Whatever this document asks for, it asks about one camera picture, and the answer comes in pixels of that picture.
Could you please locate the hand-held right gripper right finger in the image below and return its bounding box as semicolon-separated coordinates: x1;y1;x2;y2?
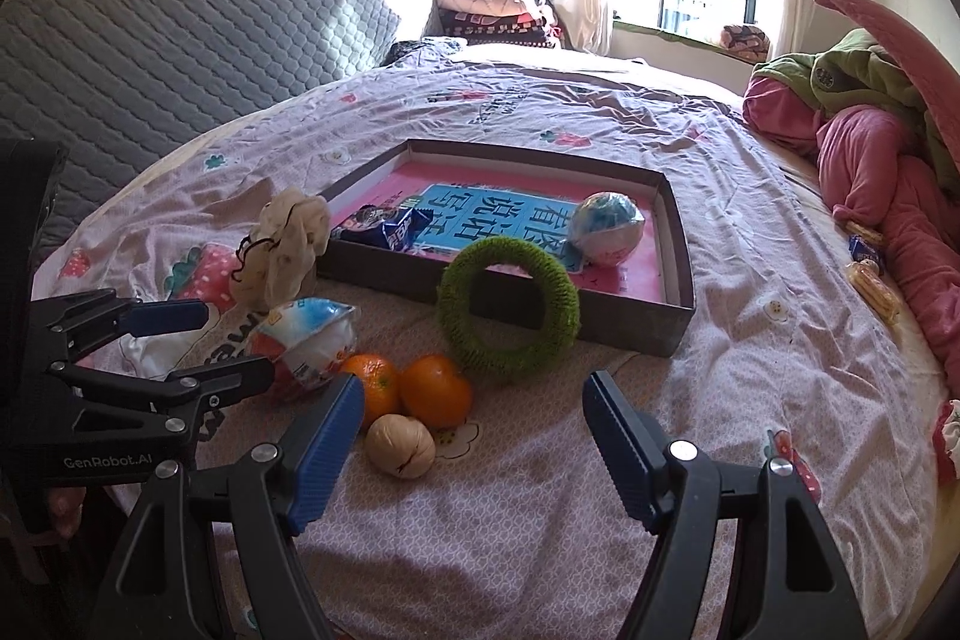
583;370;852;640

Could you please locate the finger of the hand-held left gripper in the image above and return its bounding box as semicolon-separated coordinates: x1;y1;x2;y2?
46;355;275;422
31;289;212;353

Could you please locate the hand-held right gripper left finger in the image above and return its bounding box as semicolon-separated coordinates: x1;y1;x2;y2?
88;374;366;640

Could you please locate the walnut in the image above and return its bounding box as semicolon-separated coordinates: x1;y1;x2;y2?
366;413;437;480

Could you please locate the orange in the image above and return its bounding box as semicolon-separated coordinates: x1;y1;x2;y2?
339;353;401;432
399;353;474;429

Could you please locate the clear toy egg packet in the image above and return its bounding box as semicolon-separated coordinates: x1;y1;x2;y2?
246;299;359;402

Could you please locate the cream mesh drawstring bag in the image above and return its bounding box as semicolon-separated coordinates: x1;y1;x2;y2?
229;188;331;311

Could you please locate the pink box lid tray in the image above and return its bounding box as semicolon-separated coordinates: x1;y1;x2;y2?
315;139;697;357

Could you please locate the green fuzzy ring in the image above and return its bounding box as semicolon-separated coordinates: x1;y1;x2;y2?
437;236;582;380

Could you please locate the blue cookie packet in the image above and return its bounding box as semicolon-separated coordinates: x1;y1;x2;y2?
335;203;417;253

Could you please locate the blue and white toy egg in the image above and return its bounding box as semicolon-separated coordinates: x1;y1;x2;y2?
566;191;646;268

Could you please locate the person's left hand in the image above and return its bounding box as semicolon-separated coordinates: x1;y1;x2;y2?
45;488;85;540

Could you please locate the pink book with blue label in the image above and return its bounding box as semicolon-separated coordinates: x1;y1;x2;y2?
341;160;668;304

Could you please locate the grey quilted headboard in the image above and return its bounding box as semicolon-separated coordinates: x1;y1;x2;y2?
0;0;402;266

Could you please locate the yellow snack packet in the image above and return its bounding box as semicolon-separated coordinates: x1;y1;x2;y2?
846;260;901;320

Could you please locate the blue candy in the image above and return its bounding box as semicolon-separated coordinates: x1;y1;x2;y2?
847;233;886;266

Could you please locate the floral cloth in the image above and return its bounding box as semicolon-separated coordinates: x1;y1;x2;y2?
932;400;960;485

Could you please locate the dark patterned cloth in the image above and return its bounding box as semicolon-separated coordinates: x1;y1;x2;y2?
390;38;467;65

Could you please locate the folded patterned blanket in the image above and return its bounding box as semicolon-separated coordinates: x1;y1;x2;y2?
720;23;772;61

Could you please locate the dark checked folded blanket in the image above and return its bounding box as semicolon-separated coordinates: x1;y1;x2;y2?
437;8;562;49

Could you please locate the pink folded quilt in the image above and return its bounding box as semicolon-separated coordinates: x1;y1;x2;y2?
437;0;557;20

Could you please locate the green blanket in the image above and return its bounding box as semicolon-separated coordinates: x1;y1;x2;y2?
754;29;960;191

